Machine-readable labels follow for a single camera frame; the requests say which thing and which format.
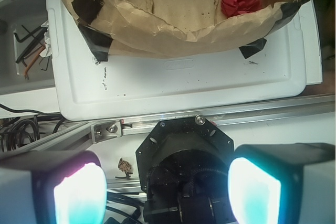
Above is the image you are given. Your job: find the black cable bundle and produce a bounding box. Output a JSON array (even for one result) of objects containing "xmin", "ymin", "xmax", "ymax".
[{"xmin": 0, "ymin": 103, "xmax": 66, "ymax": 153}]

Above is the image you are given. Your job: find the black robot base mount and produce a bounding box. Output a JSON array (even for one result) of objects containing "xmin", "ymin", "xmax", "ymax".
[{"xmin": 135, "ymin": 115, "xmax": 236, "ymax": 223}]

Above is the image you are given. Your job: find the brown paper bag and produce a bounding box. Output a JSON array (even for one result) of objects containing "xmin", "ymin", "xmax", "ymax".
[{"xmin": 62, "ymin": 0, "xmax": 309, "ymax": 61}]

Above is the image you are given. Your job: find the aluminium frame rail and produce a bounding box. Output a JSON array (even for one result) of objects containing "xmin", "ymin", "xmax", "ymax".
[{"xmin": 0, "ymin": 93, "xmax": 336, "ymax": 154}]

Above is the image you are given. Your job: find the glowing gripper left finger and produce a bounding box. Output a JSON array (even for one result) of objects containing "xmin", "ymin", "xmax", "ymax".
[{"xmin": 1, "ymin": 151, "xmax": 107, "ymax": 223}]

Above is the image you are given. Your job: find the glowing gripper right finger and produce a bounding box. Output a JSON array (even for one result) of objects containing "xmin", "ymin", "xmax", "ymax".
[{"xmin": 228, "ymin": 143, "xmax": 335, "ymax": 223}]

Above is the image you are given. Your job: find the allen key set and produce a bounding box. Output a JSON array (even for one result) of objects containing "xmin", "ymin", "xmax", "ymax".
[{"xmin": 13, "ymin": 25, "xmax": 51, "ymax": 81}]

